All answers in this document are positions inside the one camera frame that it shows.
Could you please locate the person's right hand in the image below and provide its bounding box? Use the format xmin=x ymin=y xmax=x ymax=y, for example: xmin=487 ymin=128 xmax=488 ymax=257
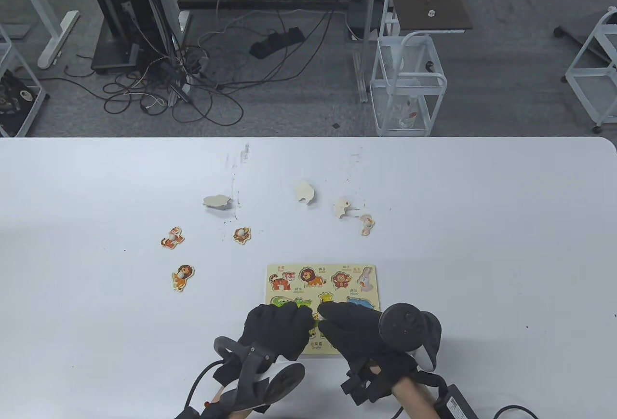
xmin=318 ymin=302 xmax=418 ymax=387

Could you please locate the person's left hand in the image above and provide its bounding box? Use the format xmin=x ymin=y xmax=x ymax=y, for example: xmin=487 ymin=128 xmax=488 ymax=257
xmin=239 ymin=302 xmax=315 ymax=363

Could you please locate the giraffe puzzle piece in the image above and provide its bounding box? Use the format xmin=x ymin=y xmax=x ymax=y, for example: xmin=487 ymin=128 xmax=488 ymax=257
xmin=311 ymin=292 xmax=334 ymax=318

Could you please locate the wooden animal puzzle frame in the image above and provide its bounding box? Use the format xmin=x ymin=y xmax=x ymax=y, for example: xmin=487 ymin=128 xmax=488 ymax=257
xmin=266 ymin=264 xmax=381 ymax=358

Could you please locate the lion puzzle piece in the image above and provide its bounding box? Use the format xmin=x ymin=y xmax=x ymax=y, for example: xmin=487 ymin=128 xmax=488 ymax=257
xmin=172 ymin=265 xmax=195 ymax=293

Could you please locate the tiger puzzle piece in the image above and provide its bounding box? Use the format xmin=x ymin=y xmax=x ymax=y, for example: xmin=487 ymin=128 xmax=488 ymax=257
xmin=160 ymin=226 xmax=185 ymax=249

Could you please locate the person's right forearm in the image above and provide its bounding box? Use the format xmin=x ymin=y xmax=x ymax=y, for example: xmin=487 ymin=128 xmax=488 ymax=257
xmin=390 ymin=376 xmax=446 ymax=419

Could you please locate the black grey hand controller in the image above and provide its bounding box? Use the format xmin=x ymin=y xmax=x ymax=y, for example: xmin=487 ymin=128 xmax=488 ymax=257
xmin=378 ymin=302 xmax=443 ymax=372
xmin=214 ymin=336 xmax=306 ymax=412

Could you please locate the clear spray bottle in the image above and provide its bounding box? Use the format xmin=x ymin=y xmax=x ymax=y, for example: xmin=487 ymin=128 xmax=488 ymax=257
xmin=399 ymin=96 xmax=419 ymax=130

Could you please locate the white metal trolley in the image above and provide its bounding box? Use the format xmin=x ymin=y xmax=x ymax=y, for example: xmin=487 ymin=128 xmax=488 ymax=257
xmin=563 ymin=6 xmax=617 ymax=133
xmin=0 ymin=24 xmax=47 ymax=138
xmin=369 ymin=0 xmax=448 ymax=138

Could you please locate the white power strip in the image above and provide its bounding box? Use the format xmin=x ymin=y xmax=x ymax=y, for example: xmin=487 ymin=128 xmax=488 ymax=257
xmin=166 ymin=79 xmax=193 ymax=107

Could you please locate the black power strip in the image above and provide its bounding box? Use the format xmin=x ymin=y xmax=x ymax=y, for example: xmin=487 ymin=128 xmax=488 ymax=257
xmin=249 ymin=27 xmax=306 ymax=60

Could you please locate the dark patterned bag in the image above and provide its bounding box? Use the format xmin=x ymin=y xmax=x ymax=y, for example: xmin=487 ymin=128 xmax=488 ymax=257
xmin=0 ymin=69 xmax=39 ymax=137

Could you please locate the black chair leg with caster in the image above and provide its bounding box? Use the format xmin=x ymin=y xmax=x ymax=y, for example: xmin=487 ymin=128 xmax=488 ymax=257
xmin=553 ymin=24 xmax=609 ymax=64

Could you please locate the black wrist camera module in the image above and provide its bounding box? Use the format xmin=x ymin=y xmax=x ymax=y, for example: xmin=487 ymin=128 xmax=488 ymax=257
xmin=340 ymin=364 xmax=393 ymax=406

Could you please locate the thin black cable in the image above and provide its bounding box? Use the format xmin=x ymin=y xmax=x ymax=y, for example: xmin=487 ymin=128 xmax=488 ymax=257
xmin=174 ymin=360 xmax=227 ymax=419

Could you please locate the thick black cable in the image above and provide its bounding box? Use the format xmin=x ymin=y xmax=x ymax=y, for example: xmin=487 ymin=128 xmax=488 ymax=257
xmin=492 ymin=405 xmax=538 ymax=419

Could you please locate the tangle of black cables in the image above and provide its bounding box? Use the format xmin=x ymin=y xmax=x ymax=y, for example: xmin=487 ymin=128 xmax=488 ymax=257
xmin=63 ymin=28 xmax=245 ymax=127

